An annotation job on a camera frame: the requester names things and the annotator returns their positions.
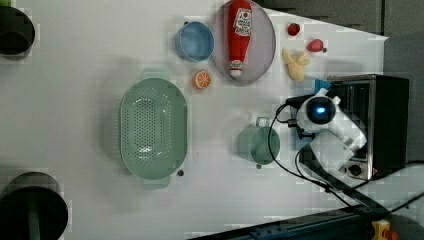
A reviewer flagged black toaster oven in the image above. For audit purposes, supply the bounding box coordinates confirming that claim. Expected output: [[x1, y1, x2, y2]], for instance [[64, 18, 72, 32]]
[[310, 74, 409, 181]]

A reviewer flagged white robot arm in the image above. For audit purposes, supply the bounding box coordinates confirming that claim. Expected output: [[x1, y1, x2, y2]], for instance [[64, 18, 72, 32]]
[[295, 88, 423, 217]]

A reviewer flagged orange slice toy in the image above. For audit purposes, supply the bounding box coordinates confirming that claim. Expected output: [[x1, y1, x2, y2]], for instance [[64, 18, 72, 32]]
[[192, 70, 211, 89]]

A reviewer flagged green plastic mug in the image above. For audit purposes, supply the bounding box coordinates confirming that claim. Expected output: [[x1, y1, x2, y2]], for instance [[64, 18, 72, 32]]
[[237, 117, 280, 165]]

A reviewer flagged green perforated colander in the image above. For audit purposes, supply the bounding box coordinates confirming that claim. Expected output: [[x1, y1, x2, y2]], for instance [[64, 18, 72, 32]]
[[119, 68, 188, 190]]

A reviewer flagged blue plastic cup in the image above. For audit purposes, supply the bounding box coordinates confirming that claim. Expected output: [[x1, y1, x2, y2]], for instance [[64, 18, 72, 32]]
[[174, 21, 215, 62]]

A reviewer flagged grey round plate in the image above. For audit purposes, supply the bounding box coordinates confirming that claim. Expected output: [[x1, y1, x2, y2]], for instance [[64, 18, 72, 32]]
[[211, 0, 276, 82]]

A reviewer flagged yellow banana toy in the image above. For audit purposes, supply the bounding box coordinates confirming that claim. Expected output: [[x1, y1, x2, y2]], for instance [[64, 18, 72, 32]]
[[282, 48, 310, 82]]

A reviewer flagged red ketchup bottle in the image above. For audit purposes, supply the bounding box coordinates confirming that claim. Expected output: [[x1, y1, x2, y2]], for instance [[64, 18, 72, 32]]
[[227, 0, 252, 78]]

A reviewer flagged red tomato toy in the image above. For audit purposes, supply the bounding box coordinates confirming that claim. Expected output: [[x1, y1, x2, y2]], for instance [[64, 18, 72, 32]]
[[287, 23, 300, 36]]

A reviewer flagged red strawberry toy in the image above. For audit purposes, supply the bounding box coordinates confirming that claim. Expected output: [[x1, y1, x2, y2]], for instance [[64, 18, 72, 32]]
[[306, 39, 324, 52]]

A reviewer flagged yellow emergency stop button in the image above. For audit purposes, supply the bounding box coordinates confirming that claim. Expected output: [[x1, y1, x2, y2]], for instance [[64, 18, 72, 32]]
[[371, 220, 399, 240]]

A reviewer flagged green marker cap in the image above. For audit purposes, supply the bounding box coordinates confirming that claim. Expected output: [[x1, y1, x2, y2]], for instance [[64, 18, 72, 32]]
[[0, 0, 12, 7]]

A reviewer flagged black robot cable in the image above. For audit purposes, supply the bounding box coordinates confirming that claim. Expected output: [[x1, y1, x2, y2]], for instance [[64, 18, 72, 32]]
[[267, 102, 424, 214]]

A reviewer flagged black camera mount cylinder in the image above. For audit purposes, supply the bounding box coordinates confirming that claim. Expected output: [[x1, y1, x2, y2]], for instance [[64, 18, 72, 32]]
[[0, 172, 69, 240], [0, 6, 35, 56]]

